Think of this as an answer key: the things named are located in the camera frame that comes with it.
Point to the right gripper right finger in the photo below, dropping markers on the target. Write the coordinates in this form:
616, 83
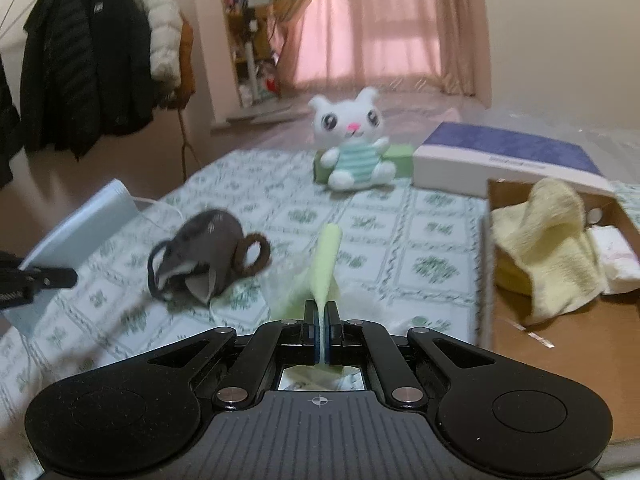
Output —
369, 346

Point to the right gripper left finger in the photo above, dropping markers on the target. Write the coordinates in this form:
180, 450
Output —
273, 347

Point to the light green cloth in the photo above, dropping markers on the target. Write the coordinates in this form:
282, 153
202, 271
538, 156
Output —
303, 278

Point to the brown scrunchie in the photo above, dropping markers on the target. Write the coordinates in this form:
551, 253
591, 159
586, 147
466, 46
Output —
252, 255

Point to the dark grey face mask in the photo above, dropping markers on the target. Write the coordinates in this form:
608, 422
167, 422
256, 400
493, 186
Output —
198, 259

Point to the green floral tablecloth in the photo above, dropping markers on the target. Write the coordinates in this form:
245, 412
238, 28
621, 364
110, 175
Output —
254, 326

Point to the white book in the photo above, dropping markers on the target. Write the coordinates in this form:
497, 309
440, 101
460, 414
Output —
71, 243

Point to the green small box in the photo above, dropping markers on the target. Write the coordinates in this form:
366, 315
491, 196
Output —
399, 154

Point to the yellow towel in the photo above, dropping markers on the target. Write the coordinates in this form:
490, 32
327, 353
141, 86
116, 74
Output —
546, 253

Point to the blue and white flat box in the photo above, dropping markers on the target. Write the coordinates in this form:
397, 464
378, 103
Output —
461, 159

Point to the white bunny plush toy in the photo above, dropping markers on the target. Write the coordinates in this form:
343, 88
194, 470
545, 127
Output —
350, 134

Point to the black jacket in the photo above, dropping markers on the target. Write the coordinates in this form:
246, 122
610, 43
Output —
86, 74

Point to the brown cardboard tray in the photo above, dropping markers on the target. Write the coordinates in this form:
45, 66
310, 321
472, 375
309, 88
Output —
596, 345

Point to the orange jacket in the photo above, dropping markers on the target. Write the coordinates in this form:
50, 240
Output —
181, 96

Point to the white folded cloth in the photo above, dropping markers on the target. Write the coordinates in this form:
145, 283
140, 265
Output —
618, 262

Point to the white puffer jacket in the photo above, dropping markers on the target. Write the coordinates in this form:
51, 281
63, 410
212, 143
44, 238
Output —
165, 23

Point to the pink curtain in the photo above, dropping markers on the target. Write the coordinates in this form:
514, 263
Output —
396, 45

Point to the standing fan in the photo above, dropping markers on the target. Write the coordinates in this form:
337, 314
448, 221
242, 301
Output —
283, 15

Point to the wooden bookshelf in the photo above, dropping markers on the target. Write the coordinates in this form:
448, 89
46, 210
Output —
253, 60

